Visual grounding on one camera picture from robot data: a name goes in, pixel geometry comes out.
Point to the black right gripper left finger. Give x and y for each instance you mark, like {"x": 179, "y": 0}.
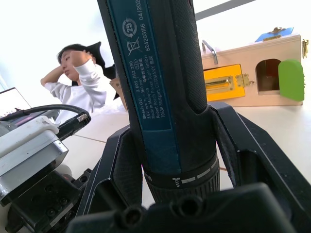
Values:
{"x": 124, "y": 170}

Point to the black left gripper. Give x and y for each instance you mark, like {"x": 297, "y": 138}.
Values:
{"x": 41, "y": 201}

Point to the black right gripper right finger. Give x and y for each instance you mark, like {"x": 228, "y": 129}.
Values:
{"x": 255, "y": 145}

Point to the blue black electric screwdriver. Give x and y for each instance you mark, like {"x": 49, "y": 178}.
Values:
{"x": 158, "y": 97}

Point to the green arched box door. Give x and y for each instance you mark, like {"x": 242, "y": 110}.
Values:
{"x": 291, "y": 81}

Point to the brown wooden box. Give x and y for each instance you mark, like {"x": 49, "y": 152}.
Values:
{"x": 120, "y": 94}

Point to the yellow box door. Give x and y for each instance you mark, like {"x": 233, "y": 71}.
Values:
{"x": 218, "y": 70}

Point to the wooden lock box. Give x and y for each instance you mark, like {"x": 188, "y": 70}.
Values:
{"x": 262, "y": 52}

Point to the brass hinge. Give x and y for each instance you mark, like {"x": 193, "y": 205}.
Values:
{"x": 244, "y": 79}

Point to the brass slide bolt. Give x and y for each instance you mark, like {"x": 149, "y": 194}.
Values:
{"x": 219, "y": 84}

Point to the person in white shirt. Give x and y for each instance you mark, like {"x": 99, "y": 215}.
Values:
{"x": 82, "y": 92}

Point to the open laptop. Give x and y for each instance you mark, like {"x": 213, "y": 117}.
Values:
{"x": 12, "y": 102}

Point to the brass hasp latch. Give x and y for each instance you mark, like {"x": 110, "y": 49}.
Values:
{"x": 305, "y": 48}

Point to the black office chair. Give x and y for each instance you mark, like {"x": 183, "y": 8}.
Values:
{"x": 102, "y": 60}

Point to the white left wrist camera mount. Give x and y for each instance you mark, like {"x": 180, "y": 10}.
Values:
{"x": 29, "y": 148}

